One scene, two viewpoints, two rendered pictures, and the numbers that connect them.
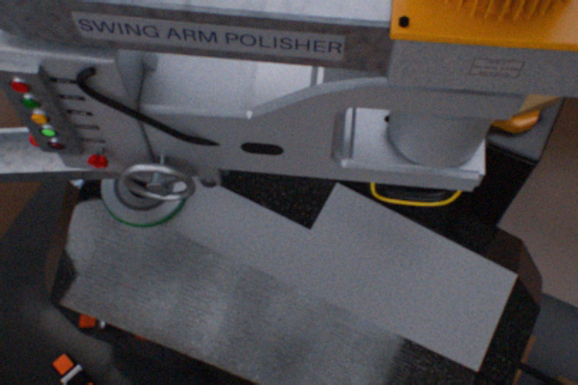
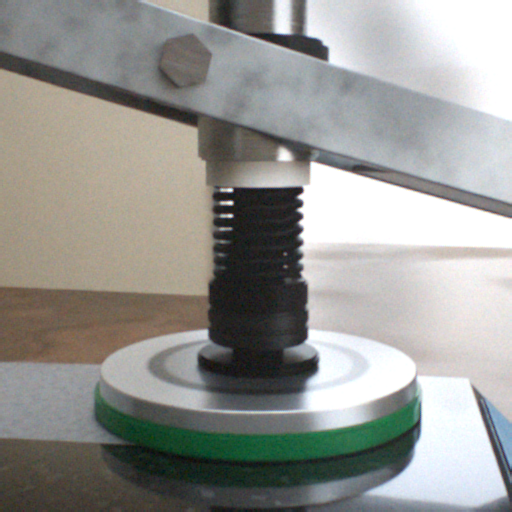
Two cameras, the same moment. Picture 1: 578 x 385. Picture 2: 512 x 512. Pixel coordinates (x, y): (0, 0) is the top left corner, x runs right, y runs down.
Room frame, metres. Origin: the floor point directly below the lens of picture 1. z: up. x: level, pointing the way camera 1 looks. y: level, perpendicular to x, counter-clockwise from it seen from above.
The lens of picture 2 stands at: (1.31, 0.20, 1.02)
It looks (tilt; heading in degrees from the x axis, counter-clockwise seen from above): 8 degrees down; 162
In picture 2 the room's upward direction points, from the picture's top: straight up
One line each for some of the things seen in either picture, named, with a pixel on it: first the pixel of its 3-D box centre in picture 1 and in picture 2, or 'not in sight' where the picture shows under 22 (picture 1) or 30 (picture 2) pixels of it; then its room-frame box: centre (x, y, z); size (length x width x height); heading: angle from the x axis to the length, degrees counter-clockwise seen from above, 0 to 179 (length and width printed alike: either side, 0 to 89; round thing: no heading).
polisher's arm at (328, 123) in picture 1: (301, 106); not in sight; (0.77, -0.03, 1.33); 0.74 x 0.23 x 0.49; 84
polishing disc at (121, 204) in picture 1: (144, 184); (258, 369); (0.82, 0.36, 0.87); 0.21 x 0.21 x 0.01
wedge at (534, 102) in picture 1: (516, 95); not in sight; (1.12, -0.63, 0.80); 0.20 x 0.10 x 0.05; 108
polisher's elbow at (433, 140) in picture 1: (443, 100); not in sight; (0.75, -0.29, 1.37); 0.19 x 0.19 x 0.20
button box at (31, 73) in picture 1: (41, 110); not in sight; (0.71, 0.44, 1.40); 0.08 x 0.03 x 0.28; 84
